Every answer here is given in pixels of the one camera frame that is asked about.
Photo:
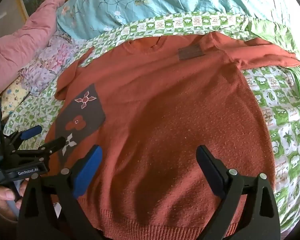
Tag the pink quilt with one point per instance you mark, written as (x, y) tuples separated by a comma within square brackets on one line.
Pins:
[(27, 40)]

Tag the teal floral quilt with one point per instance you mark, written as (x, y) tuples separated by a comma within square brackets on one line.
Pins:
[(140, 5)]

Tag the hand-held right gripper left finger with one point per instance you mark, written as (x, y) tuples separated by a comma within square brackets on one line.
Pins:
[(87, 172)]

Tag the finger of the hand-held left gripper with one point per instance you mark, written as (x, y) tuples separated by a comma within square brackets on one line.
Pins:
[(30, 132), (50, 147)]

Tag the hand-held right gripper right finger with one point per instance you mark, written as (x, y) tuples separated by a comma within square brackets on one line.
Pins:
[(212, 173)]

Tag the orange knitted sweater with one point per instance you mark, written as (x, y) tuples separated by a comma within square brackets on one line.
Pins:
[(165, 100)]

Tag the green checkered blanket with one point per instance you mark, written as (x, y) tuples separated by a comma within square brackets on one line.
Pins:
[(285, 120)]

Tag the yellow patterned cloth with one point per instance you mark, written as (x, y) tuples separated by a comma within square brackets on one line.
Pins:
[(13, 95)]

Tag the pastel floral bedsheet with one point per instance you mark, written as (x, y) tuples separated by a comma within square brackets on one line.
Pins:
[(50, 62)]

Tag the person's left hand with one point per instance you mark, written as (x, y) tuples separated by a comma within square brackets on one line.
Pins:
[(3, 197)]

